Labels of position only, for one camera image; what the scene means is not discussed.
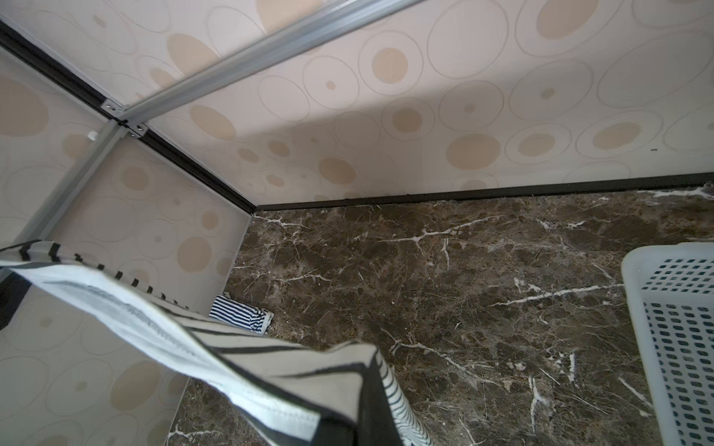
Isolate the blue white striped tank top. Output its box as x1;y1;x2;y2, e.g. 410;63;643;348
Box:
209;292;274;335

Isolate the black white striped tank top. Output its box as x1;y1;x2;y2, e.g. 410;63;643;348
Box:
1;240;431;445

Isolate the white plastic laundry basket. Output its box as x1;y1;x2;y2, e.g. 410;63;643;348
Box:
621;243;713;445

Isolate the horizontal aluminium back rail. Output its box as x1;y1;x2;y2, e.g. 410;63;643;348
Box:
102;0;418;128

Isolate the diagonal aluminium left rail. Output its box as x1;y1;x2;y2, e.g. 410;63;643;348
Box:
13;121;148;245

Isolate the left black corner post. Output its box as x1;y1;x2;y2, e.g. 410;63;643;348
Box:
0;19;258;216

